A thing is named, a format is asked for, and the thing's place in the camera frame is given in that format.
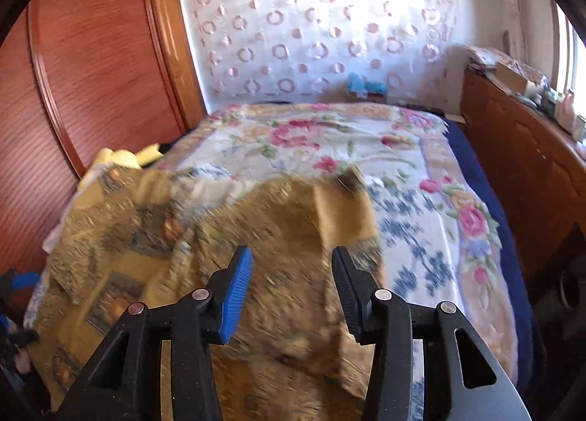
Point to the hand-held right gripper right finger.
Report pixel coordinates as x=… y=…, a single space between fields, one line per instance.
x=346 y=292

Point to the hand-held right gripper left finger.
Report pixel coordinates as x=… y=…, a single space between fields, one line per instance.
x=236 y=295

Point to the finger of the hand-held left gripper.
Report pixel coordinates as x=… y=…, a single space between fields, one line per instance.
x=23 y=281
x=18 y=337

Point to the gold patterned cloth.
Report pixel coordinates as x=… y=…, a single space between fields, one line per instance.
x=274 y=228

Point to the blue floral white blanket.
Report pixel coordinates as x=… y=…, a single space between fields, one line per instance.
x=412 y=238

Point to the yellow cloth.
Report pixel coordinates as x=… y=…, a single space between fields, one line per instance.
x=121 y=160

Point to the pink floral blanket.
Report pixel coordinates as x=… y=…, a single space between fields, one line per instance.
x=320 y=137

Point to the dark blue bedsheet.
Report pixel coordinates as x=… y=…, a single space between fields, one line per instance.
x=485 y=183

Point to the light blue toy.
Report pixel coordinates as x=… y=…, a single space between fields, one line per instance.
x=364 y=84

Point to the wooden dresser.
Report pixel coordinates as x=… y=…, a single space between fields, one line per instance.
x=526 y=150

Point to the wooden headboard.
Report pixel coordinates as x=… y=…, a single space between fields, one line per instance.
x=91 y=59

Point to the white circle-patterned curtain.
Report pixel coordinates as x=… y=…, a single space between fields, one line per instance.
x=320 y=27

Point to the cardboard box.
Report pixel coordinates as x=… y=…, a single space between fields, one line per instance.
x=512 y=75

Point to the clutter on dresser top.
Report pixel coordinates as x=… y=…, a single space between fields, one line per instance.
x=487 y=57

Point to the pale pink bottle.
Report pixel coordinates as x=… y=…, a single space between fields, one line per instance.
x=568 y=109

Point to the window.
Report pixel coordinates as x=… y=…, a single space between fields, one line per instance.
x=570 y=45

